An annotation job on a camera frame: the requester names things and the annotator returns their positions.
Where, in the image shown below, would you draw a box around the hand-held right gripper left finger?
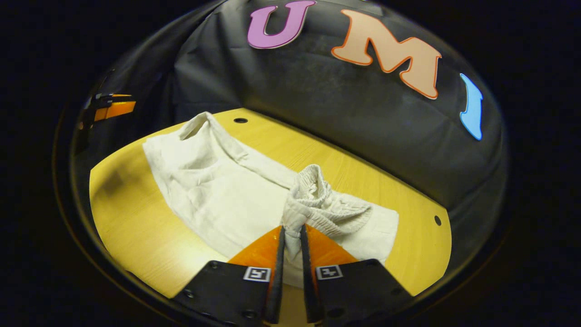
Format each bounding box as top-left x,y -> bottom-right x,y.
172,226 -> 286,325

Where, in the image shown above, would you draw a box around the black backdrop cloth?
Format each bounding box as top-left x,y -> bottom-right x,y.
73,0 -> 508,255

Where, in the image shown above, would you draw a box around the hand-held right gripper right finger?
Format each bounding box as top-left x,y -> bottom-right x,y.
300,224 -> 414,324

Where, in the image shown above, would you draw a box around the white jeans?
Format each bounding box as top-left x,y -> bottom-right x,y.
143,111 -> 400,289

